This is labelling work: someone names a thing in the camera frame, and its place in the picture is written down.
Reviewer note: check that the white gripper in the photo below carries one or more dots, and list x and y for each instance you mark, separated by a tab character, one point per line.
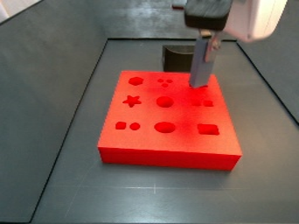
252	20

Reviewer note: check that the black curved holder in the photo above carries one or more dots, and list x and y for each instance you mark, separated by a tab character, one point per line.
177	58

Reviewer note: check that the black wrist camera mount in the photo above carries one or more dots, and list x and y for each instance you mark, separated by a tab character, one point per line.
206	14

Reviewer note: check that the red shape sorting board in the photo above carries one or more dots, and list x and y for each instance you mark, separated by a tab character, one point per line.
164	123

